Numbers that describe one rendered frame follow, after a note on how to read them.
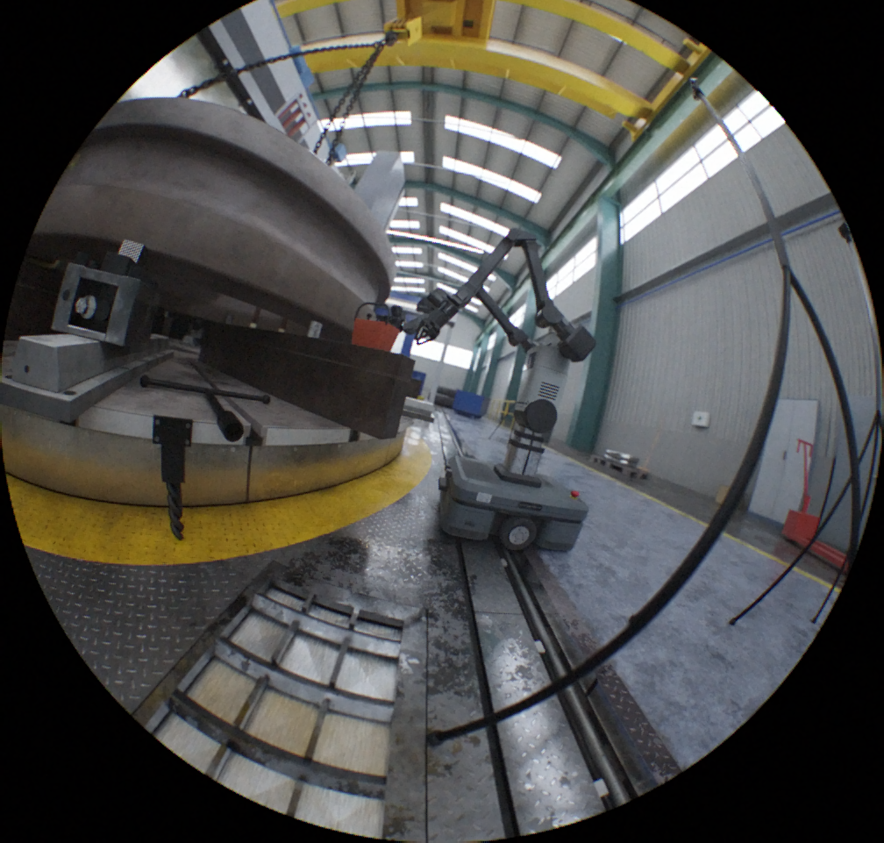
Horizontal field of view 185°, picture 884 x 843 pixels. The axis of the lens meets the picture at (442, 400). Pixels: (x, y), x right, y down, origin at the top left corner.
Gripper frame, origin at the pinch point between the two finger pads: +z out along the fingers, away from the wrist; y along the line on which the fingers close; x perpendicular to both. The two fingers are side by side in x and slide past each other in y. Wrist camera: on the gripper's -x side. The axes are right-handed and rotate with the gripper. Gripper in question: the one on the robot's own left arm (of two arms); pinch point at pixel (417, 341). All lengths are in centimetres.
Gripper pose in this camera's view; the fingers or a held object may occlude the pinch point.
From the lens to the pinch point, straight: 105.4
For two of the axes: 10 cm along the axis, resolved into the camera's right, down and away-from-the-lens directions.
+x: 7.1, 7.0, 0.3
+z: -7.0, 7.1, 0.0
